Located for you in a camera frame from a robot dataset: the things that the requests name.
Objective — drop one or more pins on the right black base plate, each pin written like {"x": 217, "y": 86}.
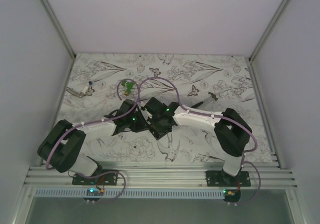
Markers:
{"x": 221, "y": 179}

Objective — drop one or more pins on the right small circuit board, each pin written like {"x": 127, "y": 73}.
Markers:
{"x": 231, "y": 192}

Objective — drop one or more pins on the hammer with black handle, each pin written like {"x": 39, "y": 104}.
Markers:
{"x": 212, "y": 96}

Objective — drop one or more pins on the aluminium rail beam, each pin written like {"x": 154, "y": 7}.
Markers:
{"x": 134, "y": 177}

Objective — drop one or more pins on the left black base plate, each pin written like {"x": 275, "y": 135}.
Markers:
{"x": 101, "y": 178}

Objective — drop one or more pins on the green connector part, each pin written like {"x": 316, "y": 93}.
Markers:
{"x": 129, "y": 85}

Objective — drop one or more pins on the right aluminium frame post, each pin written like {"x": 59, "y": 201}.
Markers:
{"x": 270, "y": 27}

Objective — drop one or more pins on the left aluminium frame post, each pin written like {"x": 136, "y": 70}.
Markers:
{"x": 56, "y": 24}

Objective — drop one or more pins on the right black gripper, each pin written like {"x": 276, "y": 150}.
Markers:
{"x": 160, "y": 131}

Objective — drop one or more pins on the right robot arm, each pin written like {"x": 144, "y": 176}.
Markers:
{"x": 232, "y": 133}

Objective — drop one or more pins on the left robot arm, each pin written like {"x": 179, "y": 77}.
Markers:
{"x": 61, "y": 149}

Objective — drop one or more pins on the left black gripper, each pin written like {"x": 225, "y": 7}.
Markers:
{"x": 143, "y": 124}

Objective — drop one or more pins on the aluminium frame post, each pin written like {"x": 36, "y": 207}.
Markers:
{"x": 56, "y": 24}
{"x": 270, "y": 27}

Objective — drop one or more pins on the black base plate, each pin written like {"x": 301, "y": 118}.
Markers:
{"x": 221, "y": 179}
{"x": 101, "y": 178}

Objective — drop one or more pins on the small circuit board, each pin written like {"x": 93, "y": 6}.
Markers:
{"x": 231, "y": 192}
{"x": 93, "y": 191}

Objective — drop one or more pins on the black fuse box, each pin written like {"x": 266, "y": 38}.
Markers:
{"x": 159, "y": 131}

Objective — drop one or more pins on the left small circuit board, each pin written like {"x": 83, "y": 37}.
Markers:
{"x": 93, "y": 191}

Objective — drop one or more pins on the grey slotted cable duct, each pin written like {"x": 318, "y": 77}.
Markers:
{"x": 132, "y": 193}

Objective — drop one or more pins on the floral patterned table mat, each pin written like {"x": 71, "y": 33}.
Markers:
{"x": 169, "y": 78}

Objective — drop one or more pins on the metal bracket with blue knob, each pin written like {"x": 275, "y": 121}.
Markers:
{"x": 82, "y": 90}

